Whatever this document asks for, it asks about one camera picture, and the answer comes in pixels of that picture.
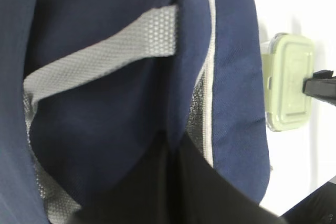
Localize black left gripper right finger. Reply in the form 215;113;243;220
170;133;285;223

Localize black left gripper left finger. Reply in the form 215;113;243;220
69;132;171;223

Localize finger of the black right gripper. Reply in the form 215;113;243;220
302;70;336;103

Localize green lid glass container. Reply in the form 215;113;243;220
260;33;314;132

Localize navy insulated lunch bag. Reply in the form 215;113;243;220
1;0;270;223

